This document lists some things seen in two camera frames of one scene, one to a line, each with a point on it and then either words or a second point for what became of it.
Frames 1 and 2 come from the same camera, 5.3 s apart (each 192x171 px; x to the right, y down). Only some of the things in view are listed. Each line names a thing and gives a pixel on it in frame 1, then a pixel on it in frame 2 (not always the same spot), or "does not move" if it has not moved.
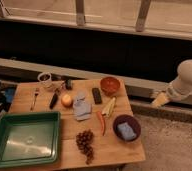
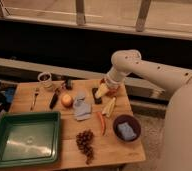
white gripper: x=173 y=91 → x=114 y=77
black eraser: x=97 y=95 does not move
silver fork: x=37 y=90 does not move
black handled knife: x=54 y=99 does not move
